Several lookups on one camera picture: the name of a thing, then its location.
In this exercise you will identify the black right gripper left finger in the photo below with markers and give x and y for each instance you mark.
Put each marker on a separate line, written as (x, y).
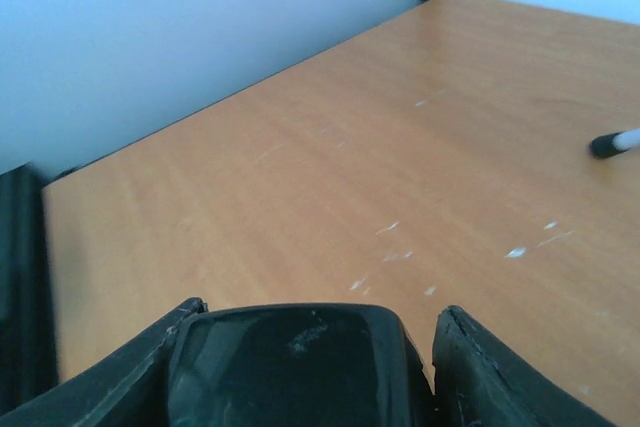
(126, 388)

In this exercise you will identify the silver tripod music stand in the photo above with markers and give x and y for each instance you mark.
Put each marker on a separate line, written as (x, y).
(610, 145)

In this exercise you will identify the black metronome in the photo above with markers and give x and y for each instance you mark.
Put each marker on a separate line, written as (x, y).
(298, 365)

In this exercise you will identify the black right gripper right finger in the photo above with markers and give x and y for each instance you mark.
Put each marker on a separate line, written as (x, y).
(480, 381)

